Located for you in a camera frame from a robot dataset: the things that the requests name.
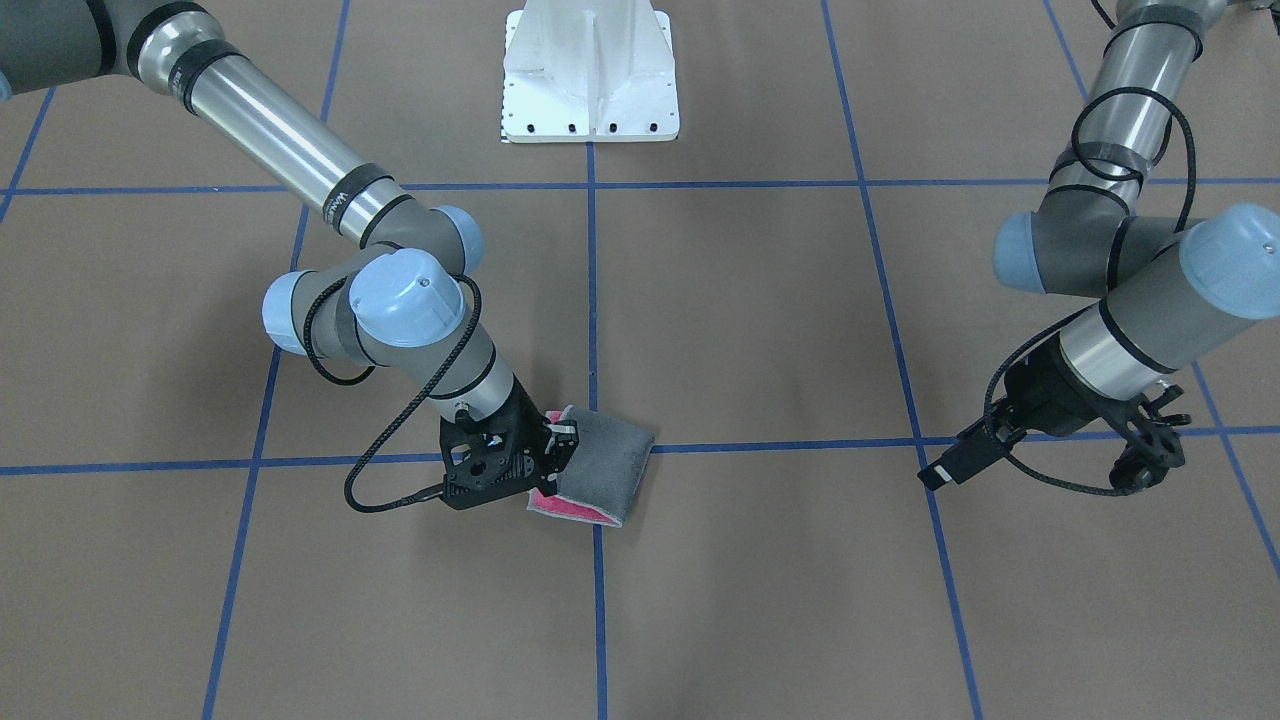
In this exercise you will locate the white mounting plate with bolts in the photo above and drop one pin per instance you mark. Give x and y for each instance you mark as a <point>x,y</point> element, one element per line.
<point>589,72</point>

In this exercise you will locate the pink towel with grey back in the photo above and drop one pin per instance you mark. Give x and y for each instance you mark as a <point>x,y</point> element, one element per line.
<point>599,484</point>

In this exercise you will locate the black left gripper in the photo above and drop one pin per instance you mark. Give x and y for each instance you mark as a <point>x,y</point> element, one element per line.
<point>1045,397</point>

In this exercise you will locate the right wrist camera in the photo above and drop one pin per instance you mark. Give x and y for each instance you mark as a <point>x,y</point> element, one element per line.
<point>471,452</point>

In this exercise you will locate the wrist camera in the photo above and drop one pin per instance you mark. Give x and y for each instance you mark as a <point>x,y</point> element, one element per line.
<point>1152,442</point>
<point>471,452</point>

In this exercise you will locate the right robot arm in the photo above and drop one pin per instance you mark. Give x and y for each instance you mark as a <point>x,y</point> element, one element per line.
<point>407,299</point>

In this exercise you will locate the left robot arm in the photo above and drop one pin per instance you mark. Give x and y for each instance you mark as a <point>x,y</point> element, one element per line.
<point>1114,227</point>

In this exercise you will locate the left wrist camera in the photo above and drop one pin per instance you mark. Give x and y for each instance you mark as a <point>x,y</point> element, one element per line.
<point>1152,442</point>

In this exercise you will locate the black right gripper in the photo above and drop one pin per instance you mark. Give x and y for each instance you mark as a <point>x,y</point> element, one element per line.
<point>530,424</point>

